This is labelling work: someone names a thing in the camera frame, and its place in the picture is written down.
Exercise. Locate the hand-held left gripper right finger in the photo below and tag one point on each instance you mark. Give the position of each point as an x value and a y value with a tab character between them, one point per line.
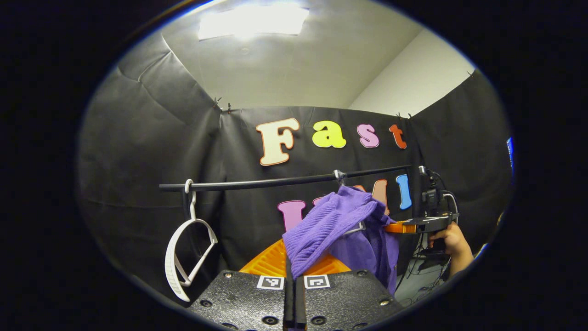
340	299

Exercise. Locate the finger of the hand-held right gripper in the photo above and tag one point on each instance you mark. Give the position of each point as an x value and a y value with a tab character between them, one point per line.
409	226

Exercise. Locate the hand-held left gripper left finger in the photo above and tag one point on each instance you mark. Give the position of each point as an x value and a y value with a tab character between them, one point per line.
243	299

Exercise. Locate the purple shirt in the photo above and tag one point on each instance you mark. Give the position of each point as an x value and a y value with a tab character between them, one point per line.
321	225

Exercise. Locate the black clothes rack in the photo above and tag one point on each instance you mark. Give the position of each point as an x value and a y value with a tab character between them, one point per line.
257	184

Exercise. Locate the ceiling light panel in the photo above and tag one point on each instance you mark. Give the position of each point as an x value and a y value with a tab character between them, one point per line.
252	20

